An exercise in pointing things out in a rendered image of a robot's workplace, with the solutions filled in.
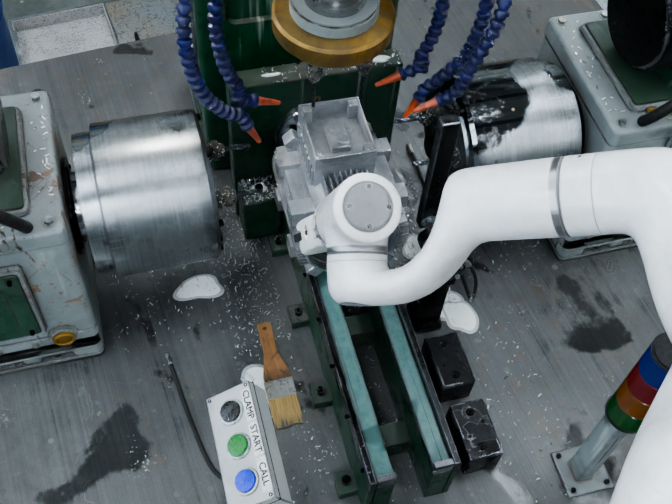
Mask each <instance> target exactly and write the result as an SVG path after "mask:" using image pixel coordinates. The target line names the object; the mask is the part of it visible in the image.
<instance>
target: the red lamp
mask: <svg viewBox="0 0 672 504"><path fill-rule="evenodd" d="M639 360H640V359H639ZM639 360H638V362H637V363H636V364H635V366H634V367H633V368H632V370H631V371H630V372H629V374H628V377H627V385H628V388H629V390H630V392H631V393H632V395H633V396H634V397H635V398H636V399H637V400H639V401H640V402H642V403H644V404H647V405H651V404H652V402H653V400H654V398H655V396H656V394H657V393H658V391H659V390H658V389H656V388H654V387H652V386H650V385H649V384H648V383H647V382H646V381H645V380H644V379H643V378H642V376H641V374H640V372H639V367H638V364H639Z"/></svg>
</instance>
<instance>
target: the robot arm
mask: <svg viewBox="0 0 672 504"><path fill-rule="evenodd" d="M401 212H402V205H401V200H400V196H399V194H398V192H397V190H396V189H395V187H394V186H393V185H392V184H391V183H390V182H389V181H388V180H387V179H385V178H384V177H382V176H380V175H377V174H373V173H359V174H355V175H353V176H351V177H349V178H347V179H346V180H345V181H343V182H342V183H341V184H340V185H339V186H338V187H337V188H336V189H335V190H333V191H332V192H331V193H330V194H328V195H327V196H326V197H325V199H323V200H322V201H321V203H320V204H319V205H318V207H317V209H316V211H315V214H312V215H310V216H308V217H306V218H304V219H303V220H301V221H300V222H299V223H298V224H297V230H298V231H301V232H300V233H297V234H295V235H293V236H294V241H295V243H299V242H300V250H301V253H302V254H304V255H312V254H318V253H323V252H327V284H328V290H329V294H330V296H331V298H332V299H333V300H334V301H335V302H337V303H339V304H341V305H345V306H367V307H371V306H386V305H397V304H404V303H408V302H412V301H415V300H418V299H421V298H423V297H425V296H427V295H429V294H431V293H432V292H434V291H435V290H437V289H438V288H439V287H441V286H442V285H443V284H445V283H446V282H447V281H448V280H449V279H450V278H451V277H452V276H453V275H454V274H455V273H456V272H457V270H458V269H459V268H460V267H461V266H462V264H463V263H464V262H465V260H466V259H467V258H468V256H469V255H470V254H471V252H472V251H473V250H474V249H475V248H476V247H477V246H478V245H480V244H481V243H484V242H489V241H503V240H522V239H542V238H560V237H578V236H594V235H610V234H626V235H629V236H631V237H632V238H633V239H634V240H635V242H636V244H637V246H638V249H639V251H640V254H641V258H642V261H643V264H644V268H645V272H646V276H647V280H648V284H649V288H650V291H651V294H652V298H653V301H654V304H655V307H656V309H657V312H658V314H659V317H660V319H661V322H662V324H663V326H664V329H665V331H666V333H667V335H668V337H669V339H670V341H671V343H672V148H667V147H644V148H634V149H623V150H614V151H605V152H596V153H587V154H578V155H569V156H559V157H551V158H543V159H534V160H526V161H518V162H510V163H502V164H493V165H485V166H477V167H470V168H465V169H461V170H458V171H456V172H454V173H453V174H452V175H450V177H449V178H448V179H447V181H446V183H445V185H444V188H443V192H442V196H441V200H440V204H439V208H438V211H437V215H436V218H435V222H434V225H433V228H432V230H431V233H430V235H429V237H428V239H427V241H426V243H425V245H424V246H423V248H422V249H421V250H420V252H419V253H418V254H417V255H416V256H415V257H414V258H413V259H412V260H411V261H410V262H408V263H407V264H405V265H404V266H402V267H399V268H396V269H389V267H388V255H387V254H388V238H389V235H390V234H391V233H392V232H393V231H394V230H395V229H396V227H397V225H398V223H399V221H400V218H401ZM609 504H672V365H671V368H670V370H669V371H668V373H667V375H666V377H665V379H664V381H663V383H662V385H661V387H660V389H659V391H658V393H657V394H656V396H655V398H654V400H653V402H652V404H651V406H650V408H649V410H648V412H647V414H646V416H645V418H644V420H643V422H642V424H641V426H640V428H639V430H638V432H637V435H636V437H635V439H634V441H633V444H632V446H631V448H630V451H629V453H628V455H627V458H626V460H625V463H624V465H623V468H622V471H621V473H620V476H619V478H618V481H617V484H616V486H615V489H614V492H613V494H612V497H611V500H610V503H609Z"/></svg>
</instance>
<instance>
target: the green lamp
mask: <svg viewBox="0 0 672 504"><path fill-rule="evenodd" d="M617 390H618V389H617ZM617 390H616V392H615V393H614V394H613V396H612V397H611V398H610V400H609V402H608V406H607V411H608V415H609V417H610V419H611V421H612V422H613V423H614V424H615V425H616V426H618V427H619V428H621V429H623V430H626V431H638V430H639V428H640V426H641V424H642V422H643V420H644V419H637V418H633V417H631V416H629V415H628V414H626V413H625V412H624V411H623V410H622V409H621V407H620V406H619V404H618V401H617V396H616V395H617Z"/></svg>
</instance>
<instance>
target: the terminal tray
mask: <svg viewBox="0 0 672 504"><path fill-rule="evenodd" d="M352 100H353V101H355V104H351V103H350V101H352ZM305 107H309V108H310V110H309V111H306V110H305ZM297 135H298V136H299V143H298V144H299V145H300V150H301V151H302V156H304V162H305V167H306V168H307V173H309V179H311V182H310V184H311V185H314V187H315V186H317V185H319V184H321V183H322V176H324V179H325V181H327V177H328V174H329V175H330V178H331V179H333V173H334V172H335V175H336V177H338V175H339V171H340V172H341V175H342V176H344V171H345V170H346V172H347V175H349V172H350V169H351V170H352V173H353V175H354V174H355V169H357V171H358V174H359V173H360V170H361V169H362V171H363V173H365V172H366V169H367V170H368V173H373V174H374V170H375V164H376V157H377V148H376V145H375V143H374V140H373V137H372V134H371V131H370V129H369V126H368V123H367V120H366V118H365V115H364V112H363V109H362V107H361V104H360V101H359V98H358V97H350V98H343V99H336V100H329V101H322V102H315V107H314V108H313V107H312V106H311V103H308V104H301V105H298V123H297ZM366 144H370V145H371V147H370V148H366ZM320 151H322V152H324V155H319V154H318V153H319V152H320Z"/></svg>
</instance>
